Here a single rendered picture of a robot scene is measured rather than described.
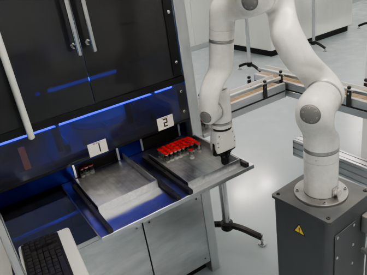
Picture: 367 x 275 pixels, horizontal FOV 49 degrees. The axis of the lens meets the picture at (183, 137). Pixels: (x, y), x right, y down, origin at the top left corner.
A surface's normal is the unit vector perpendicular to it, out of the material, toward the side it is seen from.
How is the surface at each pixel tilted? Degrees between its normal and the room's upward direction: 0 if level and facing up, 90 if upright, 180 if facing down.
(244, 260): 0
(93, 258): 90
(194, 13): 90
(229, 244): 0
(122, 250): 90
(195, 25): 90
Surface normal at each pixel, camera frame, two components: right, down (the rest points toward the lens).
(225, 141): 0.52, 0.35
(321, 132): -0.13, 0.91
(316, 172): -0.54, 0.43
